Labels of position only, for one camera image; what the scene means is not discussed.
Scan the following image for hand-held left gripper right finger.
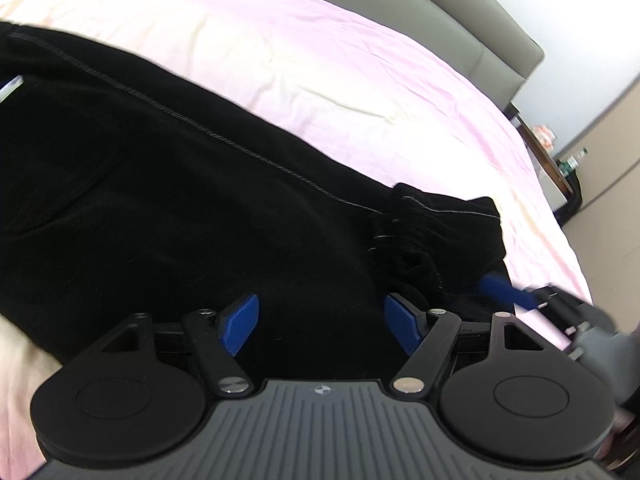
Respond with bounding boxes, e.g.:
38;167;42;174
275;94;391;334
383;293;552;397

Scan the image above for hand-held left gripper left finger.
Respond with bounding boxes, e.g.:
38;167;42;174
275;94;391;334
88;293;260;397

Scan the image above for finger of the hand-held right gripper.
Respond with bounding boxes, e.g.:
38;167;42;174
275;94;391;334
477;271;551;313

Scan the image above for black pants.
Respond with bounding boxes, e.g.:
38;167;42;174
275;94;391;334
0;21;516;380

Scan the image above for black hanging cloth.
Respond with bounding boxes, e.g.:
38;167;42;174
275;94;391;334
556;172;584;225

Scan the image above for wooden nightstand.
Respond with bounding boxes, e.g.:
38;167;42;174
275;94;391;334
509;101;584;222

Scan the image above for clear plastic bottle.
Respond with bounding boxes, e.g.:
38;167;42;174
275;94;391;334
559;147;589;176

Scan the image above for pink packet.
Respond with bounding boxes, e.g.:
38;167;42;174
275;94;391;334
531;125;558;150

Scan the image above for beige wardrobe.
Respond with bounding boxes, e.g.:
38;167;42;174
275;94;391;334
570;72;640;211

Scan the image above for pink floral bedsheet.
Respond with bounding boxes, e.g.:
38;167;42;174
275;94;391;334
0;0;593;480

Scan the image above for grey padded headboard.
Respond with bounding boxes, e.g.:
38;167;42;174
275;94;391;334
227;0;546;111

